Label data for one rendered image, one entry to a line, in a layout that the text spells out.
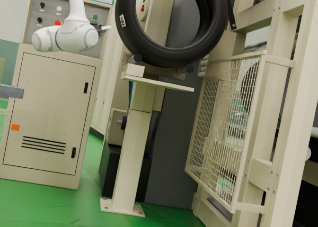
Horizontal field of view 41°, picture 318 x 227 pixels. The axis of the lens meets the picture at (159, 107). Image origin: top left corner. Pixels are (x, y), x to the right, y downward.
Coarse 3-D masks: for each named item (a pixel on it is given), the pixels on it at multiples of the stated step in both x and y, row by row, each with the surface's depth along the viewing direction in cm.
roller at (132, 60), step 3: (135, 54) 220; (138, 54) 220; (132, 57) 224; (135, 57) 219; (138, 57) 220; (141, 57) 220; (129, 60) 243; (132, 60) 226; (135, 60) 219; (138, 60) 220; (132, 63) 235; (135, 63) 229
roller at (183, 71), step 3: (180, 66) 243; (183, 66) 232; (186, 66) 224; (189, 66) 224; (192, 66) 224; (174, 69) 255; (177, 69) 245; (180, 69) 237; (183, 69) 230; (186, 69) 224; (189, 69) 224; (192, 69) 224; (174, 72) 255; (177, 72) 246; (180, 72) 239; (183, 72) 232; (186, 72) 225; (189, 72) 224
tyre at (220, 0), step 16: (128, 0) 215; (208, 0) 248; (224, 0) 225; (128, 16) 216; (208, 16) 250; (224, 16) 225; (128, 32) 218; (144, 32) 217; (208, 32) 222; (128, 48) 236; (144, 48) 219; (160, 48) 219; (176, 48) 220; (192, 48) 221; (208, 48) 225; (176, 64) 225
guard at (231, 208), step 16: (240, 64) 204; (224, 80) 225; (240, 80) 201; (256, 80) 179; (208, 96) 249; (224, 96) 219; (256, 96) 178; (208, 112) 243; (240, 112) 193; (208, 128) 237; (192, 144) 264; (208, 144) 232; (208, 160) 226; (240, 160) 180; (192, 176) 247; (208, 176) 220; (240, 176) 179; (208, 192) 213; (224, 192) 193
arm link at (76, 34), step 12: (72, 0) 169; (72, 12) 169; (84, 12) 170; (72, 24) 166; (84, 24) 167; (60, 36) 170; (72, 36) 166; (84, 36) 164; (96, 36) 168; (72, 48) 169; (84, 48) 167
